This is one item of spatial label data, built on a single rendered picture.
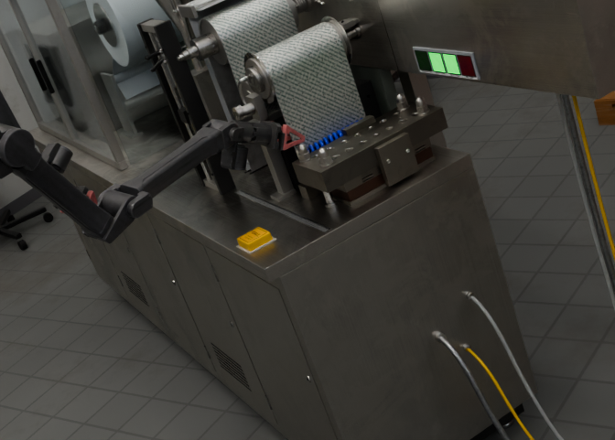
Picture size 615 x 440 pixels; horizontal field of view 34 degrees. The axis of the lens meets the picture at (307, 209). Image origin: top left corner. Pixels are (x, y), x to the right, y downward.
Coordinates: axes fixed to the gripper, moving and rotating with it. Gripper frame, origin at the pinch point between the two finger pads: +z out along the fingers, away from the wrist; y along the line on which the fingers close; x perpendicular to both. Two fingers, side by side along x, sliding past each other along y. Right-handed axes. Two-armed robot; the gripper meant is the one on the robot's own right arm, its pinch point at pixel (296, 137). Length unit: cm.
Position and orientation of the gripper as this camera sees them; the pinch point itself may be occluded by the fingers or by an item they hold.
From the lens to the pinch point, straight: 269.4
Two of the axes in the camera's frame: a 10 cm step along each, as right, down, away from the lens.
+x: 1.4, -9.8, -1.5
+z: 8.7, 0.5, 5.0
